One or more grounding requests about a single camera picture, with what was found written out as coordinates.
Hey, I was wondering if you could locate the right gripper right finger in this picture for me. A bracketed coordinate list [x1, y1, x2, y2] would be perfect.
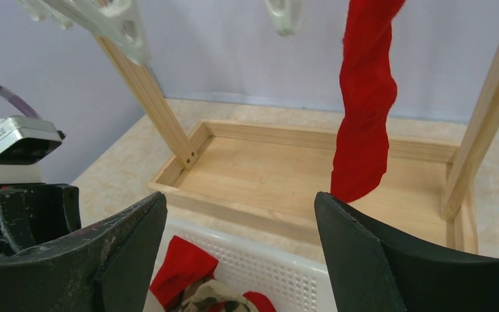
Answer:
[314, 192, 499, 311]

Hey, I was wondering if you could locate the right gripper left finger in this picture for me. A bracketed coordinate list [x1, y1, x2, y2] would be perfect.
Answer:
[0, 192, 167, 311]

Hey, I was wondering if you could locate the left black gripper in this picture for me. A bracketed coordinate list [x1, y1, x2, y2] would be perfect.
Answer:
[0, 183, 81, 256]

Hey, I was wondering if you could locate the white plastic basket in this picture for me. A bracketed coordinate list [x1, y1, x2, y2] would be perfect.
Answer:
[144, 219, 337, 311]

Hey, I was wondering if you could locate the brown argyle sock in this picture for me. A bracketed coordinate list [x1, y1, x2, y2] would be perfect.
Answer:
[166, 278, 257, 312]

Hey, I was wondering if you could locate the white clip drying hanger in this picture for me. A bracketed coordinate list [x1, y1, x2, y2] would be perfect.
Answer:
[17, 0, 306, 66]

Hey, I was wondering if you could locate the wooden hanger stand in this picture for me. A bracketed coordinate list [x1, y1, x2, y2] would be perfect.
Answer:
[97, 38, 499, 253]

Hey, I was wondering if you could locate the red santa sock left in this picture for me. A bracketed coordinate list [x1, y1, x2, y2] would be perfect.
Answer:
[330, 0, 404, 203]

